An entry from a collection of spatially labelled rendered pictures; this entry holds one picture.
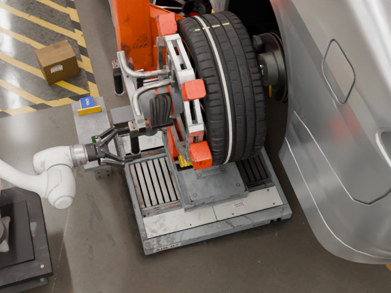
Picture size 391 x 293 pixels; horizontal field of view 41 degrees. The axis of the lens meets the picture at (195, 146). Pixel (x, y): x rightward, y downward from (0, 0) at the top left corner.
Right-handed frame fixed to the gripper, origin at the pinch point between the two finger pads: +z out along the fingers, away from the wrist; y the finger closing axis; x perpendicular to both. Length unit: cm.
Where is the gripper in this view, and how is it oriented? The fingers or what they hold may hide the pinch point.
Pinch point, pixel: (134, 142)
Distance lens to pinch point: 218.8
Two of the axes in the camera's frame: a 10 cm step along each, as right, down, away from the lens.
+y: 2.8, 8.1, -5.2
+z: 9.6, -2.2, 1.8
